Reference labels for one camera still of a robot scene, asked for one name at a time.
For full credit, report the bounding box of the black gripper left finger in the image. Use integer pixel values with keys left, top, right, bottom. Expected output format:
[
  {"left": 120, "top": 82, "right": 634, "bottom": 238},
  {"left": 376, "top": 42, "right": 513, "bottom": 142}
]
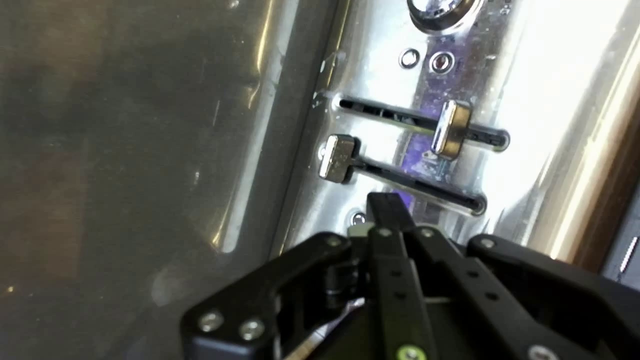
[{"left": 177, "top": 192, "right": 436, "bottom": 360}]

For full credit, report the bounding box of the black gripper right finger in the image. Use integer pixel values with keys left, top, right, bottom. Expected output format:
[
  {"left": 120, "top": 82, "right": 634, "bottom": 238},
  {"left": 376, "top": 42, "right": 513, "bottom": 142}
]
[{"left": 391, "top": 192, "right": 640, "bottom": 360}]

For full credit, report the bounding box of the chrome toaster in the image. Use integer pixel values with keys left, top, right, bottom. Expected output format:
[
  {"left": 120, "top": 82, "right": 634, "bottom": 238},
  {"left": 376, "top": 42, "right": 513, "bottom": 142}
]
[{"left": 211, "top": 0, "right": 640, "bottom": 266}]

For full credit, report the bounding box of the chrome toaster lever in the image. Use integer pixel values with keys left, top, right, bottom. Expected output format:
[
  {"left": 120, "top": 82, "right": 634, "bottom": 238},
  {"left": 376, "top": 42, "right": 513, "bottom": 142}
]
[
  {"left": 428, "top": 99, "right": 474, "bottom": 160},
  {"left": 316, "top": 133, "right": 362, "bottom": 187}
]

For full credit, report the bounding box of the small round toaster button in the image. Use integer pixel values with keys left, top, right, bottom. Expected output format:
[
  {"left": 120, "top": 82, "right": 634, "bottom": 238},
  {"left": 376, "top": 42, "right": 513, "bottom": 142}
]
[
  {"left": 428, "top": 49, "right": 455, "bottom": 77},
  {"left": 398, "top": 47, "right": 424, "bottom": 71}
]

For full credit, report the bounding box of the chrome toaster dial knob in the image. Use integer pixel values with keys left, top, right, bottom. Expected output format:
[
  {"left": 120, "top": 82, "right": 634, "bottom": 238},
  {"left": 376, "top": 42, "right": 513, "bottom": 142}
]
[{"left": 405, "top": 0, "right": 485, "bottom": 37}]

